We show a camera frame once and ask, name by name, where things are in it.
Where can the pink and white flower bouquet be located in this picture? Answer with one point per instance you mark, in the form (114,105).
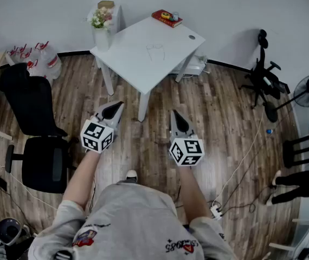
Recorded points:
(100,18)

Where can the person's right forearm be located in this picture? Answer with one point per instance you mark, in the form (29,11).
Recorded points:
(192,191)

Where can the person's grey sweatshirt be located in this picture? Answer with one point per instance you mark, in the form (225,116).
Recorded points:
(132,221)

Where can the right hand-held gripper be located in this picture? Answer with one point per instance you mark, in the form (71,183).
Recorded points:
(187,150)

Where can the white vase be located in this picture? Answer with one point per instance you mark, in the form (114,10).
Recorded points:
(102,39)

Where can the white cardboard box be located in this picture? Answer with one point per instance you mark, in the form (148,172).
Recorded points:
(117,19)

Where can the person's left forearm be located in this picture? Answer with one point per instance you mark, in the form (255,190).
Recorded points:
(82,177)

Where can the black stool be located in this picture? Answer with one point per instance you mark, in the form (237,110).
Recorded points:
(290,152)

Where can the white power strip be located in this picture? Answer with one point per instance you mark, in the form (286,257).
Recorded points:
(216,211)

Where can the white shelf frame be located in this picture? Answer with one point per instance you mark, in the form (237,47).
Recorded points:
(306,234)

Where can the black padded office chair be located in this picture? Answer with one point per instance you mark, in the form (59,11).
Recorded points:
(29,99)

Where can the white square table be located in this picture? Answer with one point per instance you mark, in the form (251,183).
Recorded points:
(132,50)

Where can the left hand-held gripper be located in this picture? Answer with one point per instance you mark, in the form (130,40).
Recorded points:
(95,134)

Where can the small blue ball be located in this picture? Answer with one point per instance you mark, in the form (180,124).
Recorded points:
(269,131)

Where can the black power adapter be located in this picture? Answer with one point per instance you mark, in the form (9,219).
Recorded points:
(2,183)

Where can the person's white shoe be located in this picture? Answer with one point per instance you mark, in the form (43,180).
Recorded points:
(131,175)

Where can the tan octagonal box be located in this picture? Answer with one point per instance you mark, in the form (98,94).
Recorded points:
(106,4)

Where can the small white handheld fan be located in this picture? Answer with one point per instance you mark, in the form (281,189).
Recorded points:
(175,15)

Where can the red hardcover book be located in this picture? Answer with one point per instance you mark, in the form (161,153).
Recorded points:
(176,23)

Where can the grey domed device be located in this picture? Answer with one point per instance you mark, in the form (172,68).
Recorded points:
(6,230)

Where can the black mesh chair with headrest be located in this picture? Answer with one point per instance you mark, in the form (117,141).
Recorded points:
(260,74)

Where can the grey table grommet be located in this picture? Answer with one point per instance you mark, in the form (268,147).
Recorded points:
(192,37)

